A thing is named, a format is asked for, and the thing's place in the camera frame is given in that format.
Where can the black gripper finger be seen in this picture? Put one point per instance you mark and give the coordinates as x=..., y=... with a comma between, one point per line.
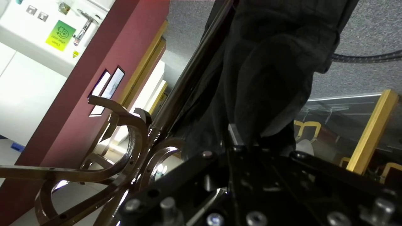
x=234, y=136

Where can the black jersey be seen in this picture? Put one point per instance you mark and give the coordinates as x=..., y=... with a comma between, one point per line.
x=267, y=63

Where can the dark brown coat stand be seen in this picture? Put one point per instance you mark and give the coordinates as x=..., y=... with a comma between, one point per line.
x=82, y=175

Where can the white upper kitchen cabinets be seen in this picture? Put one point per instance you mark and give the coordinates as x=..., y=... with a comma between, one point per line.
x=25, y=96

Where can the wooden door frame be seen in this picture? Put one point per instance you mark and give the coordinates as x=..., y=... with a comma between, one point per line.
x=144, y=67

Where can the yellow wooden post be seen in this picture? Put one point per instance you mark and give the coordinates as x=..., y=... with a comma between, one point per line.
x=371, y=130

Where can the green wall sign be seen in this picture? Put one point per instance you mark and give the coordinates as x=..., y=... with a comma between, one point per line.
x=60, y=35

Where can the wall socket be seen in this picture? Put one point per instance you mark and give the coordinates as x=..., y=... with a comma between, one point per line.
x=36, y=13

